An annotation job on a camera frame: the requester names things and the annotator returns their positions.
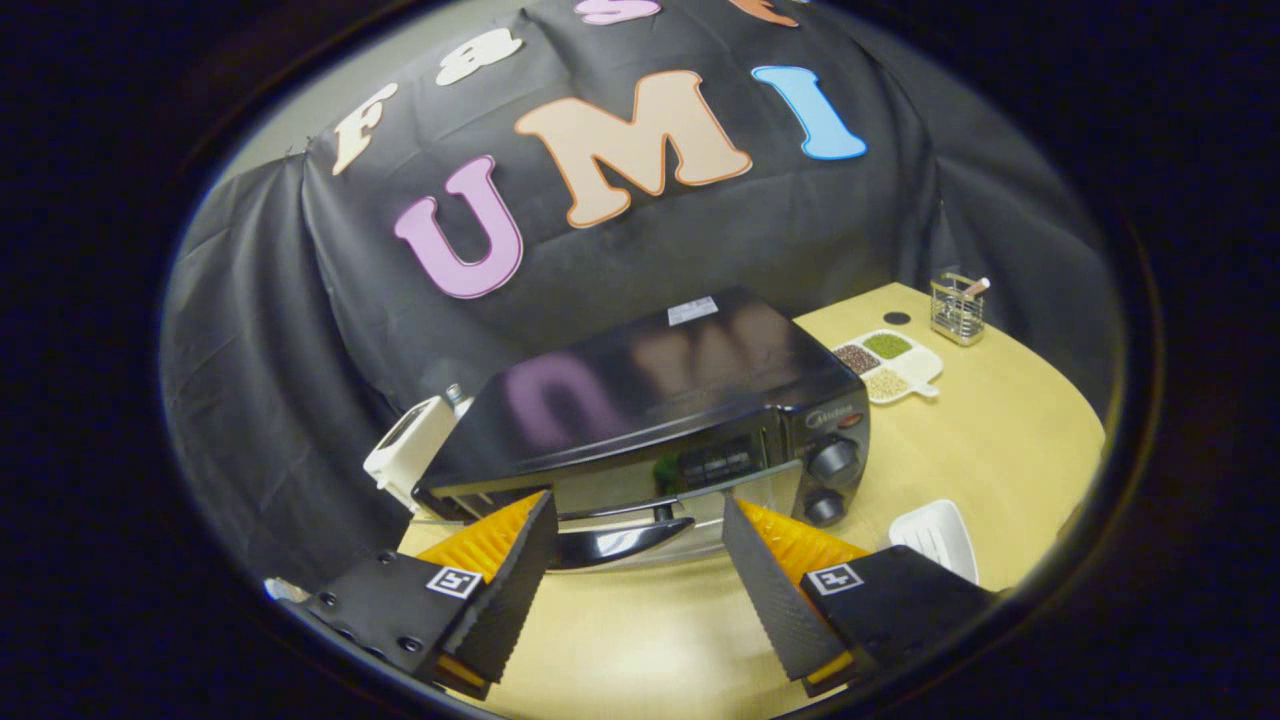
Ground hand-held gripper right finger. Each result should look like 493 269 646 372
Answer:
722 495 1001 701

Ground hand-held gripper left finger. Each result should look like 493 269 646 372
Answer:
300 490 559 701

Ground black toaster oven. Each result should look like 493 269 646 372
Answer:
412 287 873 573

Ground white small appliance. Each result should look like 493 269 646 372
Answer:
362 383 473 516

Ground white rectangular plate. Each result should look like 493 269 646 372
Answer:
888 499 979 584

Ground white divided dish of beans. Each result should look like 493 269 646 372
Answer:
832 330 944 406

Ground black backdrop cloth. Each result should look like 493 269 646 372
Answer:
160 0 1121 591

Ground metal wire utensil holder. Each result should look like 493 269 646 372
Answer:
930 272 986 347

